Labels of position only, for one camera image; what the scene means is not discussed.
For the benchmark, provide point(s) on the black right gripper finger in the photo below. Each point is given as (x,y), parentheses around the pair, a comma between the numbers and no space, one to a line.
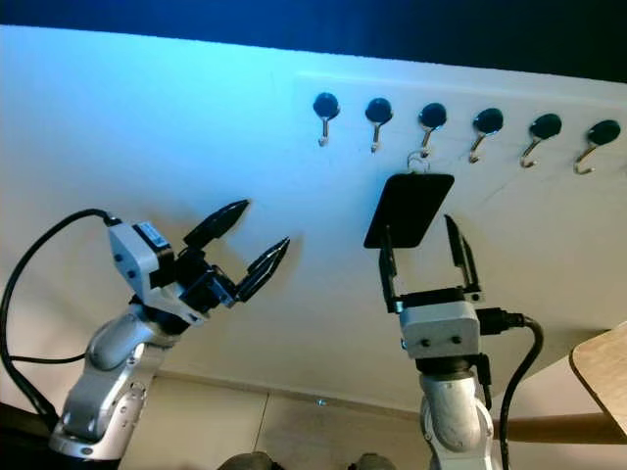
(464,262)
(391,277)

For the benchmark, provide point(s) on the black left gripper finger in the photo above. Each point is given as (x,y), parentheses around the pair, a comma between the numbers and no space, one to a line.
(265,267)
(219,219)

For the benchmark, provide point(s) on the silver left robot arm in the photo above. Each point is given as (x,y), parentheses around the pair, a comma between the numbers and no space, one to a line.
(103,357)

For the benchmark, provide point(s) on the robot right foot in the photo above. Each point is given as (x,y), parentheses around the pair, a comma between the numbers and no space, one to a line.
(374,463)

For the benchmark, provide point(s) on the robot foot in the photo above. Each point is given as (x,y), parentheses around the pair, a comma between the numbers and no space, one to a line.
(248,462)
(374,463)

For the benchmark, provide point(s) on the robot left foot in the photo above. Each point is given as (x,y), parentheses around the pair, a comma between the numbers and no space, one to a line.
(248,462)

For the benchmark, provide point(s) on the black robot torso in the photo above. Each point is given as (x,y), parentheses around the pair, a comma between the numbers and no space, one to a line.
(22,443)

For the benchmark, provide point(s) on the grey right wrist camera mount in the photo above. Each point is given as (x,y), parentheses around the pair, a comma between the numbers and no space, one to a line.
(441,328)

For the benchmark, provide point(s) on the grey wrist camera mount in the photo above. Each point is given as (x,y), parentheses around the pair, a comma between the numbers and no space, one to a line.
(132,257)
(441,328)

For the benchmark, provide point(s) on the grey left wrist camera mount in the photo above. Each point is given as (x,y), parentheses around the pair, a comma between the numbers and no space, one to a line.
(132,257)

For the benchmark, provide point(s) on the black round wall hook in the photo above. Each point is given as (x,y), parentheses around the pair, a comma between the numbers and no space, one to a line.
(379,109)
(488,120)
(546,126)
(603,132)
(326,103)
(432,115)

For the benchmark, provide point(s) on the white hook rail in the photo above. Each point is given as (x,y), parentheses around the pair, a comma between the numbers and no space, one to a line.
(353,86)

